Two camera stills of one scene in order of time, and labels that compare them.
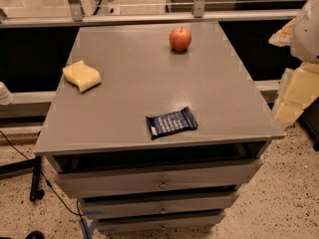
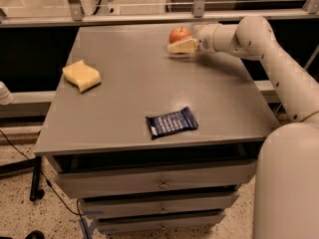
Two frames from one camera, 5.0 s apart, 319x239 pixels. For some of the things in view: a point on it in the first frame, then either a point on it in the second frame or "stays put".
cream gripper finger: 298,89 to 184,46
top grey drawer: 101,182 stays put
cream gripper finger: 282,38 to 199,27
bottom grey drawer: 159,224 stays put
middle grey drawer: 159,205 stays put
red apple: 179,39 stays put
